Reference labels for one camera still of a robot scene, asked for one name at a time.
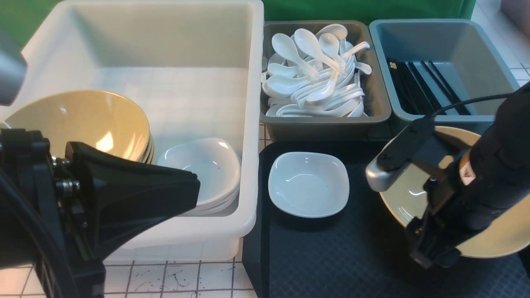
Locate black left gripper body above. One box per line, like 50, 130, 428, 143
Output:
0, 129, 200, 298

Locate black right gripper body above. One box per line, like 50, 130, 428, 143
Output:
406, 149, 506, 268

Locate beige noodle bowl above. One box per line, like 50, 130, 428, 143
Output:
380, 126, 529, 258

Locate white square sauce dish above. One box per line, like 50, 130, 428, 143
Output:
267, 151, 350, 219

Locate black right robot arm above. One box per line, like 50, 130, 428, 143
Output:
406, 84, 529, 268

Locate stack of beige bowls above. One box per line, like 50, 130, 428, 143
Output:
1, 90, 155, 164

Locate black textured serving tray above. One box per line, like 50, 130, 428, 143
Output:
242, 141, 530, 298

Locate black chopsticks in bin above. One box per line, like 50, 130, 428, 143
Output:
387, 58, 470, 115

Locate grey plastic spoon bin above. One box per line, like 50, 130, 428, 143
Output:
260, 20, 391, 142

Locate blue plastic chopstick bin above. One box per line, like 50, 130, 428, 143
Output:
369, 19, 519, 134

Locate stack of white sauce dishes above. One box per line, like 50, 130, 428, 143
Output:
156, 137, 241, 216

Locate green backdrop cloth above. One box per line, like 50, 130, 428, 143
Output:
0, 0, 475, 47

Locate large white plastic tub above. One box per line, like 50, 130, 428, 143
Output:
1, 0, 264, 264

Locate pile of white soup spoons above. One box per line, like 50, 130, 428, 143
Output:
261, 23, 373, 118

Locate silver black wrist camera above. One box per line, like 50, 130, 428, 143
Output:
365, 116, 441, 192

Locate black camera cable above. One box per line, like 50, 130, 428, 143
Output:
431, 92, 518, 118

